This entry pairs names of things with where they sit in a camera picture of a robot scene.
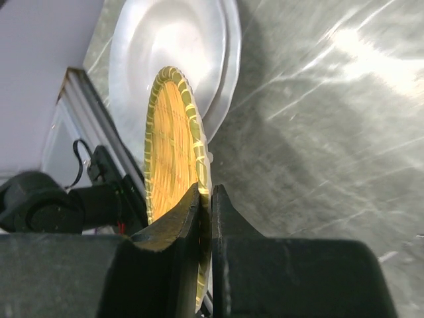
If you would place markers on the white plate under mat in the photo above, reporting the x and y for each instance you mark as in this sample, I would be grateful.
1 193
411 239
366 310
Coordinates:
201 38

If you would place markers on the round bamboo mat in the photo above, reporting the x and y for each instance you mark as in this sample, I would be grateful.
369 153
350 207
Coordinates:
175 157

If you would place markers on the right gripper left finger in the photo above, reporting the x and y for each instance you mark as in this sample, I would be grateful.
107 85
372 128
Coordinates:
153 274

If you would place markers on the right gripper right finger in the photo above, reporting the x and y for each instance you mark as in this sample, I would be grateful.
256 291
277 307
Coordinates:
258 276

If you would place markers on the aluminium rail frame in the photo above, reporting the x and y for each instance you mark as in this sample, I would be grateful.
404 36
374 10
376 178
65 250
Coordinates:
80 114

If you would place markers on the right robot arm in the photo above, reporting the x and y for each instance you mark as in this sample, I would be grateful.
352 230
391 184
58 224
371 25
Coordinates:
34 203

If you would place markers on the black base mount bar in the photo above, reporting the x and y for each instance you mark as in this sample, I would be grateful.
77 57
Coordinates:
109 172

